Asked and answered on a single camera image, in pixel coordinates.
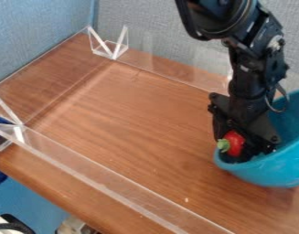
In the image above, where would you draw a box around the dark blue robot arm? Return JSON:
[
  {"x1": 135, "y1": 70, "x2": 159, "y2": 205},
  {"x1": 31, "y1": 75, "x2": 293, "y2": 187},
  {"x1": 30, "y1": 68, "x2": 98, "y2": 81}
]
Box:
[{"x1": 175, "y1": 0, "x2": 289, "y2": 164}]

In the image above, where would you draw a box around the clear acrylic barrier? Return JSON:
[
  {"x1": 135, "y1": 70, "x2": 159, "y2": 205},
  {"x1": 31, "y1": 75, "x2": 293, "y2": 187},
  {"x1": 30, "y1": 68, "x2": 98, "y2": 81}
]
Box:
[
  {"x1": 0, "y1": 98, "x2": 234, "y2": 234},
  {"x1": 114, "y1": 45, "x2": 299, "y2": 103}
]

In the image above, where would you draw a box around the clear acrylic front barrier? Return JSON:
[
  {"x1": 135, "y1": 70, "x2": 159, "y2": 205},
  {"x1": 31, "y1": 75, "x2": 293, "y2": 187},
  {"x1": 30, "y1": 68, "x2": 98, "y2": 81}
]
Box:
[{"x1": 0, "y1": 98, "x2": 234, "y2": 234}]

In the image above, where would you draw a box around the red toy strawberry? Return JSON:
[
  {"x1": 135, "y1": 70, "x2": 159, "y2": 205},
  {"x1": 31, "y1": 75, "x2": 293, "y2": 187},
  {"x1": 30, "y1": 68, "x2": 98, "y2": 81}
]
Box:
[{"x1": 218, "y1": 131, "x2": 246, "y2": 157}]

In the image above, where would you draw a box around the clear acrylic back barrier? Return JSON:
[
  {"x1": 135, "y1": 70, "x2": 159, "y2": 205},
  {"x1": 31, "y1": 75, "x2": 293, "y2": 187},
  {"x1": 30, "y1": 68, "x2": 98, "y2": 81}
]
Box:
[{"x1": 114, "y1": 45, "x2": 299, "y2": 103}]

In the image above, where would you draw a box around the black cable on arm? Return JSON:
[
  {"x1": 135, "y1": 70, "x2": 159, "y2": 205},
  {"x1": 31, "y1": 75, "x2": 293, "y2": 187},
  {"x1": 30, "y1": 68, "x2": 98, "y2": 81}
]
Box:
[{"x1": 264, "y1": 83, "x2": 292, "y2": 114}]

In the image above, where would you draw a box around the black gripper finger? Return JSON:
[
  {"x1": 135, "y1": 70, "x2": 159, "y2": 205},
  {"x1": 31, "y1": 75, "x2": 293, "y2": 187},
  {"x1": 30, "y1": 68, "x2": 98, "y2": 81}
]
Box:
[
  {"x1": 237, "y1": 135, "x2": 274, "y2": 162},
  {"x1": 213, "y1": 113, "x2": 232, "y2": 140}
]

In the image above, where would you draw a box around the black object bottom left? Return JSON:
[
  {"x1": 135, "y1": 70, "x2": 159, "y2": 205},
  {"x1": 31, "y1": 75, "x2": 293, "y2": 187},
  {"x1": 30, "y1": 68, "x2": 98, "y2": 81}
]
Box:
[{"x1": 0, "y1": 215, "x2": 37, "y2": 234}]

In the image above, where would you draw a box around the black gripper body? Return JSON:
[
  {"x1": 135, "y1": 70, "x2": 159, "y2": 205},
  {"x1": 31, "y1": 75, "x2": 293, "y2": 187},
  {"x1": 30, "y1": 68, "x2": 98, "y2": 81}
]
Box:
[{"x1": 208, "y1": 92, "x2": 280, "y2": 149}]

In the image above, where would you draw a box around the white object under table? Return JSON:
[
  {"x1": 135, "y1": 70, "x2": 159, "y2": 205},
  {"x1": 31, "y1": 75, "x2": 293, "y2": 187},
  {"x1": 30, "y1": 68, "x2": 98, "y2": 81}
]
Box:
[{"x1": 55, "y1": 217, "x2": 101, "y2": 234}]

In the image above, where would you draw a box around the clear acrylic corner bracket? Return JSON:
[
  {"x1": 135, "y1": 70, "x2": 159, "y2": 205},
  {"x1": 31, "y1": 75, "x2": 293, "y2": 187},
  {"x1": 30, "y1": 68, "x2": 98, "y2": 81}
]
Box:
[{"x1": 87, "y1": 27, "x2": 130, "y2": 60}]

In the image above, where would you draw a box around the blue plastic bowl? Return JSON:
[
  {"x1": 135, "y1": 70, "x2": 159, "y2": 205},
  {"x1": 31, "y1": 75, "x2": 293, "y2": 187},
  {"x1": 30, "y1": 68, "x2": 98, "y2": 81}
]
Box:
[{"x1": 213, "y1": 90, "x2": 299, "y2": 187}]

